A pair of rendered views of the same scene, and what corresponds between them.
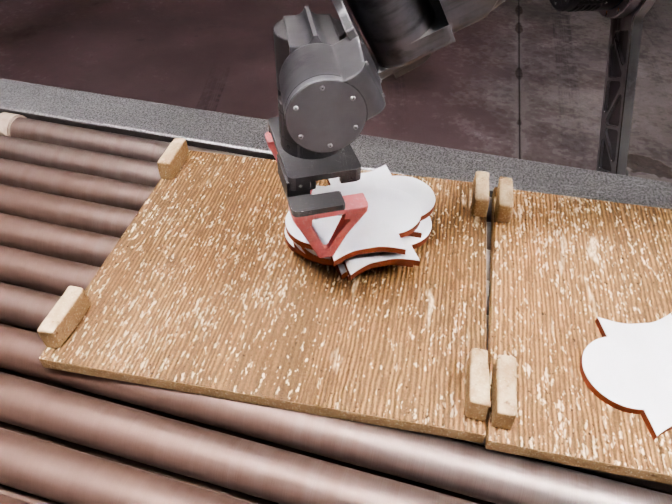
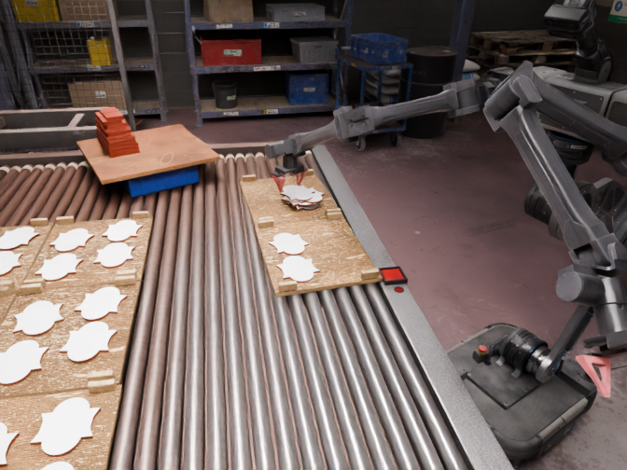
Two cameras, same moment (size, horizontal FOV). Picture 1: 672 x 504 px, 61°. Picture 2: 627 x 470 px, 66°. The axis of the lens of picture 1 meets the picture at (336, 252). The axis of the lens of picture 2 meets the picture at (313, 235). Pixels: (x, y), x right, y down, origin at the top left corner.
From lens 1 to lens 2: 1.69 m
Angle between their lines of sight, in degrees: 50
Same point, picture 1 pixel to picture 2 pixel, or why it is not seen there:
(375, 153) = (347, 200)
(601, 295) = (310, 236)
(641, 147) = not seen: outside the picture
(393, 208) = (304, 195)
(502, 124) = not seen: outside the picture
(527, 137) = not seen: outside the picture
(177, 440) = (234, 200)
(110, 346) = (247, 186)
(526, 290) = (302, 226)
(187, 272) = (272, 186)
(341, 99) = (270, 149)
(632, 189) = (373, 243)
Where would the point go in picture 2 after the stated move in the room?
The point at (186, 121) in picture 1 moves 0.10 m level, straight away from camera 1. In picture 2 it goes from (332, 172) to (347, 167)
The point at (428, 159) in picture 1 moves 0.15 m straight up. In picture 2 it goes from (353, 209) to (355, 175)
